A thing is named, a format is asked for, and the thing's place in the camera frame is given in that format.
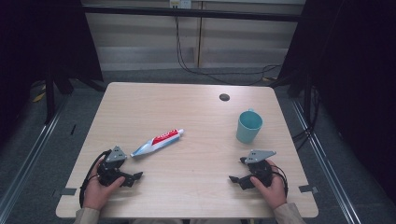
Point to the teal plastic cup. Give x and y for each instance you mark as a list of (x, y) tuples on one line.
[(246, 133)]

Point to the black metal stand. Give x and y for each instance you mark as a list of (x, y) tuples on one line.
[(308, 102), (49, 99)]

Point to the person's right hand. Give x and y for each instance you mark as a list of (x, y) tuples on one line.
[(275, 191)]

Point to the black horizontal bar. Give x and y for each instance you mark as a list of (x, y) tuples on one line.
[(140, 11)]

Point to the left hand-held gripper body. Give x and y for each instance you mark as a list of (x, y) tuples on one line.
[(115, 154)]

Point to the person's left hand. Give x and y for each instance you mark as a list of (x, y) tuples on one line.
[(95, 194)]

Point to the grey tape strip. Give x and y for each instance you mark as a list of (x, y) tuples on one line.
[(308, 188), (68, 191)]

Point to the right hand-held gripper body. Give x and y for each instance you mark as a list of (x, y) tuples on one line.
[(257, 156)]

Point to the black curtain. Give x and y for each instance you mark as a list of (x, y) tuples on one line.
[(358, 62), (31, 46)]

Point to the dark round table grommet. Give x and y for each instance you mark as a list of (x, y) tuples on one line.
[(224, 97)]

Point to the red white blue toothpaste tube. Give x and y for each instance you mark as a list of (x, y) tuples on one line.
[(162, 138)]

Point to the yellow floor scrap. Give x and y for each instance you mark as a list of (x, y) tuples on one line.
[(39, 97)]

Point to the white wall power outlet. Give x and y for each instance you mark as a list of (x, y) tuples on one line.
[(180, 3)]

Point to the metal floor rail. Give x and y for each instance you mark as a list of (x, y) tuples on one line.
[(326, 161), (29, 161)]

